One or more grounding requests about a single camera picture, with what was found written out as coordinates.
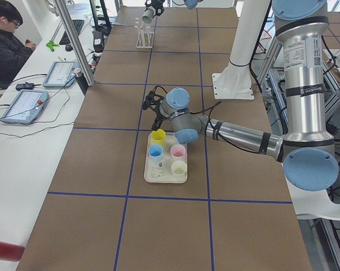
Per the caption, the teach pendant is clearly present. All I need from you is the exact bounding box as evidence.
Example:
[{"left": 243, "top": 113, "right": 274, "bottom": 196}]
[
  {"left": 0, "top": 90, "right": 49, "bottom": 125},
  {"left": 42, "top": 61, "right": 78, "bottom": 88}
]

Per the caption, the red fire extinguisher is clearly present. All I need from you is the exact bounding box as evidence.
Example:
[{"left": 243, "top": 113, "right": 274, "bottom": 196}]
[{"left": 0, "top": 241, "right": 25, "bottom": 262}]

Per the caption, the grey plastic cup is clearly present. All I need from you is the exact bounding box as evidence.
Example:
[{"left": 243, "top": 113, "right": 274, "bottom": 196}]
[{"left": 142, "top": 6, "right": 156, "bottom": 24}]

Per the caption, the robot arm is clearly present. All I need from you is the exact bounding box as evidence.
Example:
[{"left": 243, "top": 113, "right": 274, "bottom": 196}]
[
  {"left": 145, "top": 0, "right": 201, "bottom": 16},
  {"left": 142, "top": 1, "right": 339, "bottom": 191}
]

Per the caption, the black keyboard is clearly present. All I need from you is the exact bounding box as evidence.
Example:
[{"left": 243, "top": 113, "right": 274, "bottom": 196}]
[{"left": 59, "top": 19, "right": 86, "bottom": 46}]

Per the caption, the seated person in black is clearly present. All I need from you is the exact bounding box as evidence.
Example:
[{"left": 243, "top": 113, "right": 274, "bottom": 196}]
[{"left": 0, "top": 1, "right": 36, "bottom": 89}]

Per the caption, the pink plastic cup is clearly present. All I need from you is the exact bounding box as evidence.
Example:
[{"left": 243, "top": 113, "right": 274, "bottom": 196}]
[{"left": 170, "top": 144, "right": 186, "bottom": 160}]

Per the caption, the white wire cup rack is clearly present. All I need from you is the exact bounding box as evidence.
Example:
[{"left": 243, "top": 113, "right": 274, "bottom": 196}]
[{"left": 134, "top": 18, "right": 154, "bottom": 49}]

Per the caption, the near teach pendant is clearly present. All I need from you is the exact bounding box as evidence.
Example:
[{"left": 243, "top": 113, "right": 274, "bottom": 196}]
[{"left": 0, "top": 90, "right": 49, "bottom": 125}]

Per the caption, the cream plastic tray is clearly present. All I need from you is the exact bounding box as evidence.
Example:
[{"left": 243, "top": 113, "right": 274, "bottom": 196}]
[{"left": 144, "top": 133, "right": 188, "bottom": 183}]

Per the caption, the black computer mouse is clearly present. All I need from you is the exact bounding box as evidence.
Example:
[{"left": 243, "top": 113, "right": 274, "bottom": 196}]
[{"left": 65, "top": 44, "right": 73, "bottom": 52}]

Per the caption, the yellow plastic cup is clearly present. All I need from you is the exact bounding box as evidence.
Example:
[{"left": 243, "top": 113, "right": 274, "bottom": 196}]
[{"left": 151, "top": 128, "right": 166, "bottom": 146}]

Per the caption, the aluminium frame post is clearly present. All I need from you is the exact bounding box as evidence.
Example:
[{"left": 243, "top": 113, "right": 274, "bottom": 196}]
[{"left": 54, "top": 0, "right": 95, "bottom": 86}]

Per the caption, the pale green plastic cup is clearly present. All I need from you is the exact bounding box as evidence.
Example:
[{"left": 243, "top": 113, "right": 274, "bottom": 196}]
[{"left": 171, "top": 160, "right": 187, "bottom": 178}]

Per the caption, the green plastic clamp part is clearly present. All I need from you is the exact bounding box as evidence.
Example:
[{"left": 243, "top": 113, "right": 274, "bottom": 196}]
[{"left": 46, "top": 40, "right": 59, "bottom": 52}]

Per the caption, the black box with label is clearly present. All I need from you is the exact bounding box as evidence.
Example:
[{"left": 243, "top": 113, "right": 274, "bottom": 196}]
[{"left": 92, "top": 30, "right": 104, "bottom": 53}]

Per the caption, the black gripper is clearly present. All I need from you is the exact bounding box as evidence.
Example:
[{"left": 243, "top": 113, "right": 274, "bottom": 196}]
[
  {"left": 145, "top": 0, "right": 164, "bottom": 14},
  {"left": 142, "top": 89, "right": 163, "bottom": 129}
]

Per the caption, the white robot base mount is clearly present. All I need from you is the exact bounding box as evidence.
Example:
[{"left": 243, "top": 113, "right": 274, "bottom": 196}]
[{"left": 212, "top": 0, "right": 271, "bottom": 100}]

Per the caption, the black computer monitor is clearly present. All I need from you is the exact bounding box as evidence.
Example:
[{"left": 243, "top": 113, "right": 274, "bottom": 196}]
[{"left": 89, "top": 0, "right": 112, "bottom": 36}]

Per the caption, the far teach pendant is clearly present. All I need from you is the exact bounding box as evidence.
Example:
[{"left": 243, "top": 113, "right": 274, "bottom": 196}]
[{"left": 42, "top": 61, "right": 78, "bottom": 88}]

